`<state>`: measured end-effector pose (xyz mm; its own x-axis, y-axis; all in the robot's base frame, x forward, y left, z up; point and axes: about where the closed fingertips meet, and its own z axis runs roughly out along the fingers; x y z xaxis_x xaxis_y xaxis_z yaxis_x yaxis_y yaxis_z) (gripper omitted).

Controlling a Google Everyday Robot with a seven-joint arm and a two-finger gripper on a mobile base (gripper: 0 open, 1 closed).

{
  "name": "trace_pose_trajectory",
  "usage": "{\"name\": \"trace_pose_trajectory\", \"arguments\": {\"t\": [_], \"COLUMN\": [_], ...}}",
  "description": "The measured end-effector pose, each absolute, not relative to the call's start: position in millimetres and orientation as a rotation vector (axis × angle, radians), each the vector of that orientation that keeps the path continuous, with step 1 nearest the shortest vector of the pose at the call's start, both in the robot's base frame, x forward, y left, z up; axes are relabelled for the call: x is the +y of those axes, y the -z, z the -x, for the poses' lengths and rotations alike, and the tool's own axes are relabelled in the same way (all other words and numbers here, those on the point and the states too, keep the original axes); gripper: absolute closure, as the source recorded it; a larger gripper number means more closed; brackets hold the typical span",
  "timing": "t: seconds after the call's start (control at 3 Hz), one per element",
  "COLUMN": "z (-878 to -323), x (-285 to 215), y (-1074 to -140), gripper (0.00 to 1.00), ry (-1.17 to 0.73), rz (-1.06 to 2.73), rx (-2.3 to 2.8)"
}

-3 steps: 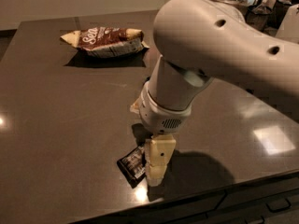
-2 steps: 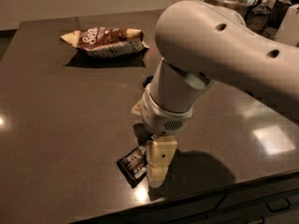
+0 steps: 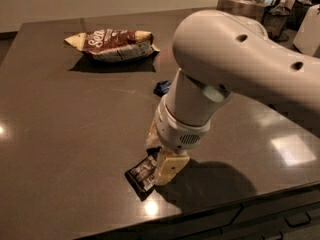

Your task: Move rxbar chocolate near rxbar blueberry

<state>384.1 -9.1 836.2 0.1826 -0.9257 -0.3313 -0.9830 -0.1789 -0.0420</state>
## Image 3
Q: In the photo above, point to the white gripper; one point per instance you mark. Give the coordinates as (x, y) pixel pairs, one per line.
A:
(176, 132)

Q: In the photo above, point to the black chocolate rxbar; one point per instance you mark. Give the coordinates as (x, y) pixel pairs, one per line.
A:
(141, 177)

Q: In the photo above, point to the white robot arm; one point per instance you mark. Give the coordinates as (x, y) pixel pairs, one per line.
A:
(219, 54)

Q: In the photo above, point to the blue blueberry rxbar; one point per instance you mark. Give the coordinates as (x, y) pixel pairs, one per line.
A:
(162, 88)

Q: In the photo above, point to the brown white chip bag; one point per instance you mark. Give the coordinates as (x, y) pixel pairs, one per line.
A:
(114, 45)

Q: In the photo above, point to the steel raised counter box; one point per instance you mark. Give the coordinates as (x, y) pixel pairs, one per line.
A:
(247, 8)

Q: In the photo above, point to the black mesh utensil cup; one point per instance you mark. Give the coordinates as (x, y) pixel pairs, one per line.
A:
(274, 23)

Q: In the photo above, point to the cabinet drawer with black handle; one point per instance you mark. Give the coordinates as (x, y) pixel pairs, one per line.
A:
(267, 221)

